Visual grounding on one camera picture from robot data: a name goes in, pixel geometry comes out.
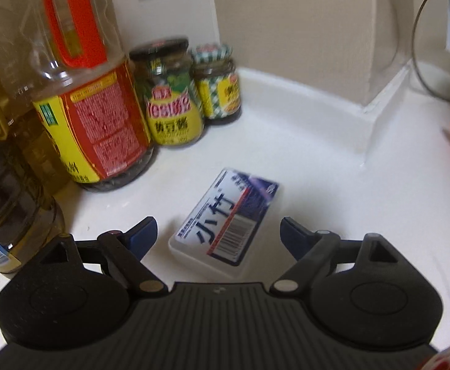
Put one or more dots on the red white printed item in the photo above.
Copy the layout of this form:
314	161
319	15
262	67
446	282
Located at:
448	358

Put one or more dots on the labelled clear plastic box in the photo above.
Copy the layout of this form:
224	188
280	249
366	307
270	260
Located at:
228	216

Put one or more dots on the olive oil bottle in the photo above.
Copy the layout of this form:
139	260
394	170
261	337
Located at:
36	162

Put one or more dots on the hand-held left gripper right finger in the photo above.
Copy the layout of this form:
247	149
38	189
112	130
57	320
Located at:
294	237

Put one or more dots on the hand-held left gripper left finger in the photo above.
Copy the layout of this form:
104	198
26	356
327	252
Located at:
144	235

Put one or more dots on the checkered lid sauce jar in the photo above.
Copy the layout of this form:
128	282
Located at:
221	92

